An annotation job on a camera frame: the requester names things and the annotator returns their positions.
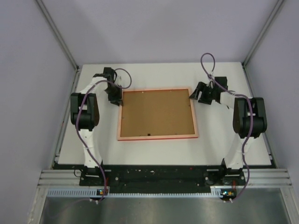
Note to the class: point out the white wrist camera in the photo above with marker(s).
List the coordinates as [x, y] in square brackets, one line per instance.
[119, 81]
[211, 80]

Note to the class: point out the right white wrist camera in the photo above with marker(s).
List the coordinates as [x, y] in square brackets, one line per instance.
[211, 80]

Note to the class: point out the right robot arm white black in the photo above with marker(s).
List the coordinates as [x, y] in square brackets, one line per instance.
[249, 119]

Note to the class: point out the left corner aluminium post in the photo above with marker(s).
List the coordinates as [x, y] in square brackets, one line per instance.
[55, 31]

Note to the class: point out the corner aluminium post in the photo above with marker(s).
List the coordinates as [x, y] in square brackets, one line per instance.
[265, 29]
[55, 31]

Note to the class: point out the right corner aluminium post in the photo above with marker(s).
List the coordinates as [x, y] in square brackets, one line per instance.
[265, 29]

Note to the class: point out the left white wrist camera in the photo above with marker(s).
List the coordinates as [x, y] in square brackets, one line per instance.
[119, 81]

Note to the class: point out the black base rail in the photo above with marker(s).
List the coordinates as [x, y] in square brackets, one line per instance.
[157, 179]

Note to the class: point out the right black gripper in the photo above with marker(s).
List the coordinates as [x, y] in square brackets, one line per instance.
[201, 87]

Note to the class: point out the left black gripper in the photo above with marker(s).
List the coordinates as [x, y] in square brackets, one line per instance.
[117, 99]

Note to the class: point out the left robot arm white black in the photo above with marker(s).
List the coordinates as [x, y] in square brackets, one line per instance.
[85, 113]

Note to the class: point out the grey slotted cable duct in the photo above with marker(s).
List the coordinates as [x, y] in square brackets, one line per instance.
[97, 192]

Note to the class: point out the red picture frame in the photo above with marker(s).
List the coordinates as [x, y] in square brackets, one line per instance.
[157, 114]

